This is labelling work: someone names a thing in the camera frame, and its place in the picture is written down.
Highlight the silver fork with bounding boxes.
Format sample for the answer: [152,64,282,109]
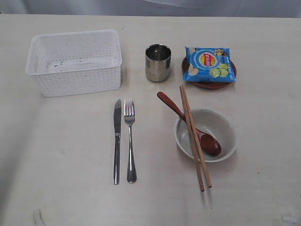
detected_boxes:
[124,97,137,183]

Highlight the silver table knife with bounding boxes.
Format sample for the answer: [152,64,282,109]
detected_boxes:
[113,99,121,185]

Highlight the wooden chopstick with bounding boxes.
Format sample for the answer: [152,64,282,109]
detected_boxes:
[179,86,205,192]
[181,85,212,188]

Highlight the stainless steel cup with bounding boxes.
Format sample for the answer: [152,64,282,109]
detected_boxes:
[145,44,171,82]

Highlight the pale green bowl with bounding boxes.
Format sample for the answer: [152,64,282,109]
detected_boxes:
[174,109,238,163]

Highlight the brown spoon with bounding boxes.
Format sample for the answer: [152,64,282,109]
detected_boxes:
[157,91,222,157]

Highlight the blue chips bag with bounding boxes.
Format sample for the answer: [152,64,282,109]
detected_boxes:
[183,47,236,82]

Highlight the white perforated plastic basket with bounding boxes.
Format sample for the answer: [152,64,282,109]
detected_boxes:
[25,29,122,97]

